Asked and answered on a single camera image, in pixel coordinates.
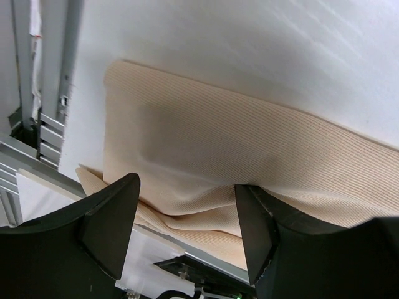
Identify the aluminium table rail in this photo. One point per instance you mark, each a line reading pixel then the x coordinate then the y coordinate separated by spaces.
pixel 31 168
pixel 45 40

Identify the aluminium left table rail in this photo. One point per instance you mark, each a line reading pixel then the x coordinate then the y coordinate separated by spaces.
pixel 45 40

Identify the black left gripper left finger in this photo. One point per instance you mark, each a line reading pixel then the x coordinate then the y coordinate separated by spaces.
pixel 43 261

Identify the beige trousers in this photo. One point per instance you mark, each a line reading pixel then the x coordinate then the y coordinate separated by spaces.
pixel 190 143

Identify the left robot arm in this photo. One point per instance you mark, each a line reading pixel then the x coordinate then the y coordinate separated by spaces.
pixel 202 286

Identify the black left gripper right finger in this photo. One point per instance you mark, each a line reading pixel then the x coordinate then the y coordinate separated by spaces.
pixel 290 254

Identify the aluminium front table rail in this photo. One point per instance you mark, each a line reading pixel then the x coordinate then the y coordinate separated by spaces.
pixel 31 168

